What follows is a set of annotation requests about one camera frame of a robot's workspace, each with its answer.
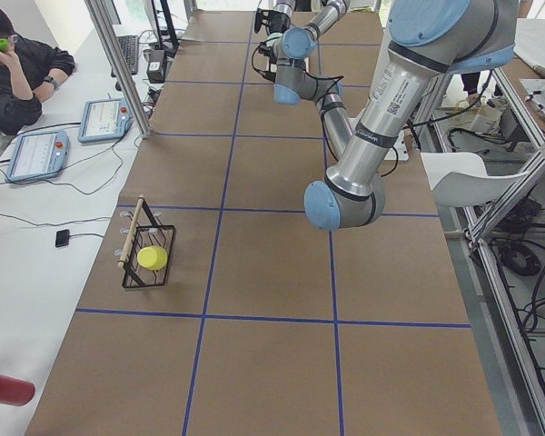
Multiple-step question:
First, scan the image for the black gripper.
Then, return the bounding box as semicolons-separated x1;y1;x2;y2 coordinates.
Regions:
253;8;291;33

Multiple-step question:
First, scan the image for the aluminium frame post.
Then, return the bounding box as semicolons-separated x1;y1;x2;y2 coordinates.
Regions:
84;0;152;139

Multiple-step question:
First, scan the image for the far teach pendant tablet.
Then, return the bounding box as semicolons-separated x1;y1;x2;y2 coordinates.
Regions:
77;98;133;144

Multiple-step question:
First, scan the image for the near teach pendant tablet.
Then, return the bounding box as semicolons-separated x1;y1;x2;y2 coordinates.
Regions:
5;130;70;183

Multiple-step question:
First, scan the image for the teach pendant tablet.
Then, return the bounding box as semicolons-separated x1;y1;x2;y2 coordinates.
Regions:
77;98;133;144
5;130;70;183

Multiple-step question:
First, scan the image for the small black device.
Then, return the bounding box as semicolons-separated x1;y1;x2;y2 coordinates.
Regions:
54;229;71;248

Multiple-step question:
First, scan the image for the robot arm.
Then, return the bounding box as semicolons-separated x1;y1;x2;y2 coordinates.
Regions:
269;0;519;231
253;0;351;40

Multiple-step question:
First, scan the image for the seated person in black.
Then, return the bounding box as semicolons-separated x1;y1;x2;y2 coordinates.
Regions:
0;9;75;135

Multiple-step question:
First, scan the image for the black keyboard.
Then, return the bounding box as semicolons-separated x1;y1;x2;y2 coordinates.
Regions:
116;35;139;75

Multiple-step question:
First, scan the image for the red bottle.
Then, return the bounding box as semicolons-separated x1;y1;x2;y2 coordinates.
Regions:
0;374;35;407

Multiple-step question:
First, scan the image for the yellow cup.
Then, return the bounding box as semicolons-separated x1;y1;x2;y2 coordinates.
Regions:
136;245;168;271

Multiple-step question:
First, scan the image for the black wire cup rack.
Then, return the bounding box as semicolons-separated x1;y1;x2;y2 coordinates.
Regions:
117;195;176;291

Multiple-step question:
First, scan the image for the white chair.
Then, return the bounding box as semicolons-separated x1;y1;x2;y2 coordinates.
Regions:
421;152;530;207

